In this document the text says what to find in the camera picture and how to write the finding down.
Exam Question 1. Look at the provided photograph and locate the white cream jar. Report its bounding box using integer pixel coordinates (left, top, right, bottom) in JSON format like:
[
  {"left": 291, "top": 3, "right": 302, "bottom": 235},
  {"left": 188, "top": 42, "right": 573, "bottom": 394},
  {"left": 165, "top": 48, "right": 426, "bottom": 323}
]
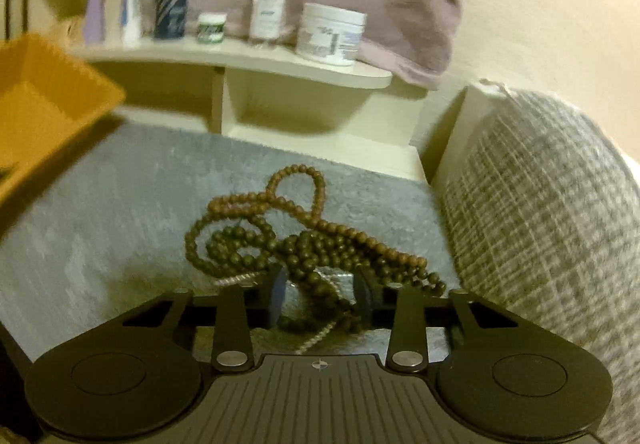
[{"left": 294, "top": 2, "right": 368, "bottom": 70}]

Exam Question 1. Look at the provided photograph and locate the dark olive bead necklace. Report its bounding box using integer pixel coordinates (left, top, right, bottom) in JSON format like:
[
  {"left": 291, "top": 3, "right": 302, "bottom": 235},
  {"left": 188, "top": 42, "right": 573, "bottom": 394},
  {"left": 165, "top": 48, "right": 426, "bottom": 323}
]
[{"left": 183, "top": 219, "right": 449, "bottom": 331}]

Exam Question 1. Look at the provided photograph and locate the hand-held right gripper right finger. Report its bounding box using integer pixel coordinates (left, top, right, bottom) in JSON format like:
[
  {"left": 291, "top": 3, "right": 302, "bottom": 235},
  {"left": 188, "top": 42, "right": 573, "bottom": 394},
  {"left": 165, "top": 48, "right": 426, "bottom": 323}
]
[{"left": 351, "top": 268, "right": 522, "bottom": 370}]

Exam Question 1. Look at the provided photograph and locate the white bead necklace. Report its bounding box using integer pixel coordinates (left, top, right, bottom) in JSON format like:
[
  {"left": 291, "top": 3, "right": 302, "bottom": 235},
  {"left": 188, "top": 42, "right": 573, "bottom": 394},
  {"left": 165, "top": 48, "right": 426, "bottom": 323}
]
[{"left": 214, "top": 269, "right": 353, "bottom": 356}]

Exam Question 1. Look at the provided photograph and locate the brown small-bead necklace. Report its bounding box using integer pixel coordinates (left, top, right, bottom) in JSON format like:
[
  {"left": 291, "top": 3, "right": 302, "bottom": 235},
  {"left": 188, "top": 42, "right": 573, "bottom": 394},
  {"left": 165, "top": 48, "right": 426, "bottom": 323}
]
[{"left": 207, "top": 164, "right": 432, "bottom": 275}]

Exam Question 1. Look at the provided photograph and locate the small green-label jar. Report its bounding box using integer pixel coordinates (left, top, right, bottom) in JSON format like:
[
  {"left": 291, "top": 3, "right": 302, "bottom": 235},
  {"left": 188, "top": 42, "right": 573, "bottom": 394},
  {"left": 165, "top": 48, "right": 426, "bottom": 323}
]
[{"left": 196, "top": 12, "right": 228, "bottom": 45}]

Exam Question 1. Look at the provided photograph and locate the white cushion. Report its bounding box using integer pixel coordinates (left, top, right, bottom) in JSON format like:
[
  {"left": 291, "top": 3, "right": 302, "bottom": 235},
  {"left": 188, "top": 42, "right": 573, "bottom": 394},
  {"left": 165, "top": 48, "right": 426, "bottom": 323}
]
[{"left": 431, "top": 78, "right": 522, "bottom": 187}]

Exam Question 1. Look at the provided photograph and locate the cream shelf unit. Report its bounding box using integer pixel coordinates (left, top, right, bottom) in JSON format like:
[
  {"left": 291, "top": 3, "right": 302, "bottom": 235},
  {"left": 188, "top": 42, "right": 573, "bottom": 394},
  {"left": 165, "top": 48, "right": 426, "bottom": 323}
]
[{"left": 35, "top": 0, "right": 426, "bottom": 185}]

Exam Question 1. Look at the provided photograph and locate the grey fluffy mat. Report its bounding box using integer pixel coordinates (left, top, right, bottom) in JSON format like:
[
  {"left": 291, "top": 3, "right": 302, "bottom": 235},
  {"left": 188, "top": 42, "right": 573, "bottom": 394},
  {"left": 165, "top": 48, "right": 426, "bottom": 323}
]
[{"left": 0, "top": 123, "right": 462, "bottom": 357}]

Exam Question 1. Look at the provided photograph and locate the purple bottle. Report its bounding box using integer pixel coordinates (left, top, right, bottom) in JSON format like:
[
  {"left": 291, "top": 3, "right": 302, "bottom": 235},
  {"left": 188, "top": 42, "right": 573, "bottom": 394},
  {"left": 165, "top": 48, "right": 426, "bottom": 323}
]
[{"left": 82, "top": 0, "right": 107, "bottom": 45}]

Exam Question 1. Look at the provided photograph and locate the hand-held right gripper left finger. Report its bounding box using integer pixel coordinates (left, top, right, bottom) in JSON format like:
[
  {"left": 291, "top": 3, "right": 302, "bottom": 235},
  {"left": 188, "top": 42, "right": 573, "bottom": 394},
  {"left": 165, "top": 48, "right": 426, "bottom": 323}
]
[{"left": 121, "top": 268, "right": 289, "bottom": 372}]

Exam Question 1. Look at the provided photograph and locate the grey woven cushion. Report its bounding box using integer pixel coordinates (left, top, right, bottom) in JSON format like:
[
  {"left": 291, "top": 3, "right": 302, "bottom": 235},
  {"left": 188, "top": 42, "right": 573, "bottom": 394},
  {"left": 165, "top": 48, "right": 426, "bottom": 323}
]
[{"left": 439, "top": 90, "right": 640, "bottom": 427}]

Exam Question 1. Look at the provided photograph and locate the orange plastic tray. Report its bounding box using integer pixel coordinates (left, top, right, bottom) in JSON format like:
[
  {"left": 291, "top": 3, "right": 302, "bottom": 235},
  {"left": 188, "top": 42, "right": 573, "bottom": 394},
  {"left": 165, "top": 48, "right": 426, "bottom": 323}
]
[{"left": 0, "top": 33, "right": 126, "bottom": 225}]

